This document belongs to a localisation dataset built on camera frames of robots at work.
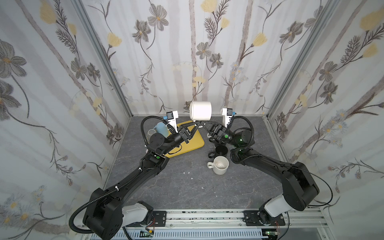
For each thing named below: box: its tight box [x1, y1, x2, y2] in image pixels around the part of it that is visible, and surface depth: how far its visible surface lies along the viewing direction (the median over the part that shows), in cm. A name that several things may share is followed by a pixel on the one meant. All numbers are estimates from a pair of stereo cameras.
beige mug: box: [207, 155, 230, 176], surface depth 88 cm
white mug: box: [189, 101, 212, 121], surface depth 60 cm
